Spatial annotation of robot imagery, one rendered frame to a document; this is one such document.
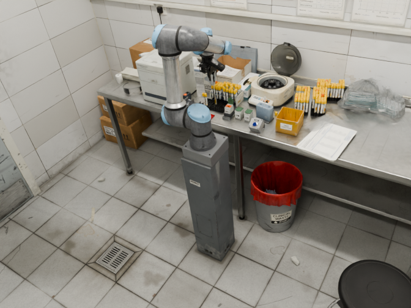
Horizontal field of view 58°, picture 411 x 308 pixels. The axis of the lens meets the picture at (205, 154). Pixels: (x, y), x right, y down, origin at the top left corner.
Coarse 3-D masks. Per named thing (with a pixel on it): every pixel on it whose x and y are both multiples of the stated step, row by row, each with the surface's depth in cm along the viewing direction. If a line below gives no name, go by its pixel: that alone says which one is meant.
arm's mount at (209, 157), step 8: (216, 136) 210; (224, 136) 209; (184, 144) 207; (216, 144) 205; (224, 144) 207; (184, 152) 207; (192, 152) 203; (200, 152) 201; (208, 152) 200; (216, 152) 201; (192, 160) 207; (200, 160) 204; (208, 160) 200; (216, 160) 204
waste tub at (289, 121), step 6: (282, 108) 221; (288, 108) 221; (282, 114) 225; (288, 114) 224; (294, 114) 222; (300, 114) 220; (276, 120) 215; (282, 120) 213; (288, 120) 211; (294, 120) 225; (300, 120) 215; (276, 126) 218; (282, 126) 216; (288, 126) 214; (294, 126) 212; (300, 126) 219; (282, 132) 218; (288, 132) 216; (294, 132) 214
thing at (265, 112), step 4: (256, 104) 227; (260, 104) 227; (256, 108) 228; (260, 108) 226; (264, 108) 224; (268, 108) 223; (272, 108) 224; (256, 112) 231; (260, 112) 228; (264, 112) 226; (268, 112) 224; (272, 112) 226; (256, 116) 232; (260, 116) 230; (264, 116) 228; (268, 116) 225; (272, 116) 227; (264, 120) 229; (268, 120) 227
